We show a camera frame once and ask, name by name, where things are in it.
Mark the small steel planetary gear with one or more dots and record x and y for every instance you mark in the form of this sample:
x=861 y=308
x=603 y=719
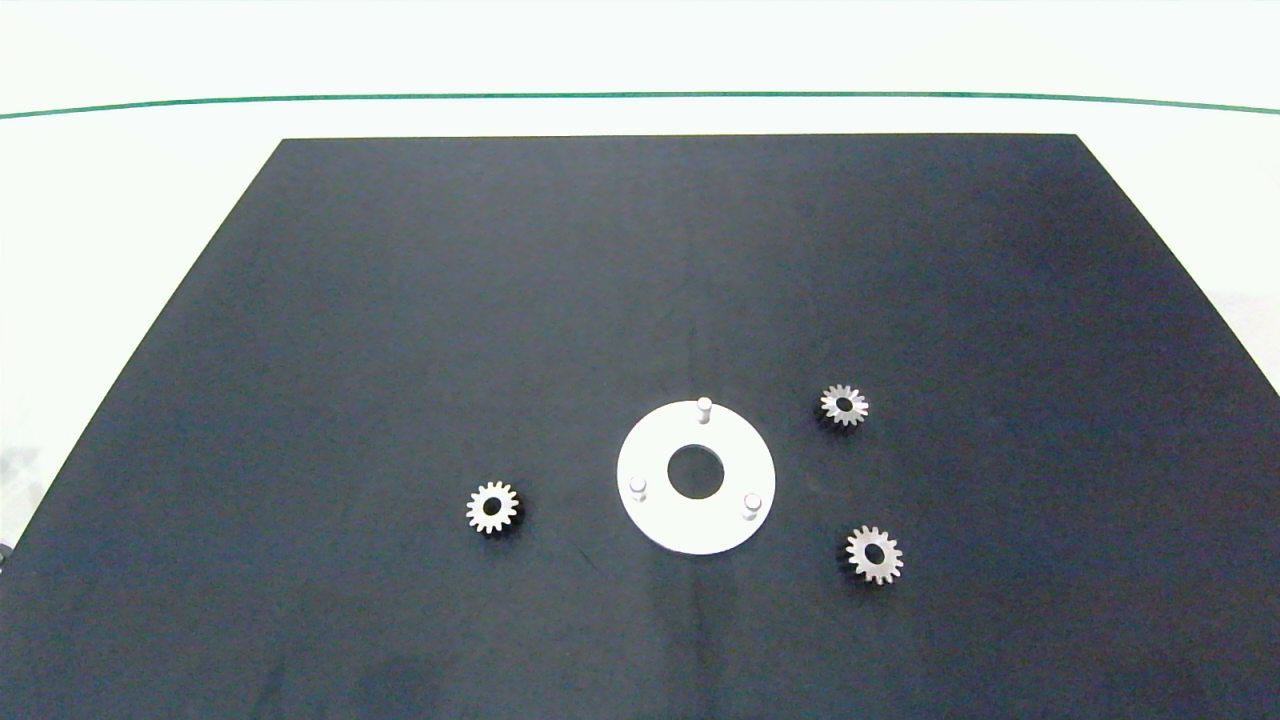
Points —
x=890 y=561
x=478 y=510
x=832 y=405

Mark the round white carrier plate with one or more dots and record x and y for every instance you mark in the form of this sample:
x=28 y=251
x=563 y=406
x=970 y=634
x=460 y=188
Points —
x=700 y=527

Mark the dark rectangular work mat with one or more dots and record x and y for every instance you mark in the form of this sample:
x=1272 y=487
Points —
x=400 y=300

